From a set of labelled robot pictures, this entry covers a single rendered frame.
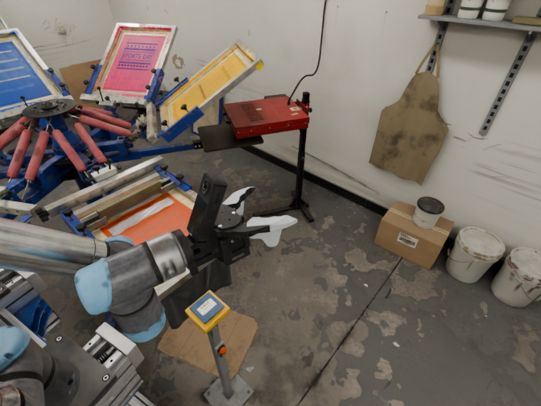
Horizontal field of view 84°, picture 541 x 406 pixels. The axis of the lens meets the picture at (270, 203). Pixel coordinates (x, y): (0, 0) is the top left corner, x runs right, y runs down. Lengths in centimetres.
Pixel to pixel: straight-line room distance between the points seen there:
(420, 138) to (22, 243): 251
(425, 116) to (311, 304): 166
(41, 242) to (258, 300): 196
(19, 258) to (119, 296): 17
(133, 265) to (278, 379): 176
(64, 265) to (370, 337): 206
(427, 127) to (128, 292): 242
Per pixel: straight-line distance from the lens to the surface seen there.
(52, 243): 61
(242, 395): 214
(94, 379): 94
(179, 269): 52
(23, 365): 79
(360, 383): 223
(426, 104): 259
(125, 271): 50
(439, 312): 268
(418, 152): 272
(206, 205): 49
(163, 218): 170
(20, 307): 137
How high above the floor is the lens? 205
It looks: 40 degrees down
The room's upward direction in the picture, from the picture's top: straight up
